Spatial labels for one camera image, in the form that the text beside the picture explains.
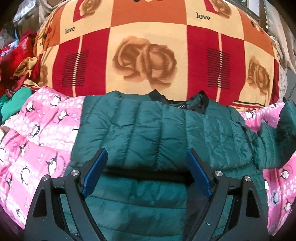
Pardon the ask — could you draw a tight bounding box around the dark green puffer jacket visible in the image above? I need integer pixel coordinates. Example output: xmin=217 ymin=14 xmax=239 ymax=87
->
xmin=68 ymin=91 xmax=295 ymax=240

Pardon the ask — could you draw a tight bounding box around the red clothes pile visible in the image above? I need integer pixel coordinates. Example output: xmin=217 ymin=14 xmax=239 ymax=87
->
xmin=1 ymin=31 xmax=48 ymax=96

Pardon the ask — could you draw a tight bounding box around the pink penguin quilt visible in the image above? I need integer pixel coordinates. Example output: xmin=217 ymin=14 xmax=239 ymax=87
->
xmin=0 ymin=86 xmax=296 ymax=237

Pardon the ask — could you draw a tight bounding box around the light green garment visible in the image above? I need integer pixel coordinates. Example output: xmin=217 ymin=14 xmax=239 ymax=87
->
xmin=1 ymin=87 xmax=32 ymax=123

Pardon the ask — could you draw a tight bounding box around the orange red rose blanket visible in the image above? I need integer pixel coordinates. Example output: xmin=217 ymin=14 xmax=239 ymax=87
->
xmin=33 ymin=0 xmax=280 ymax=112

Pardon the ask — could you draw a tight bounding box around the beige curtain fabric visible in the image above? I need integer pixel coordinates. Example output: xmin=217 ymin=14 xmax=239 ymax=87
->
xmin=264 ymin=1 xmax=295 ymax=73

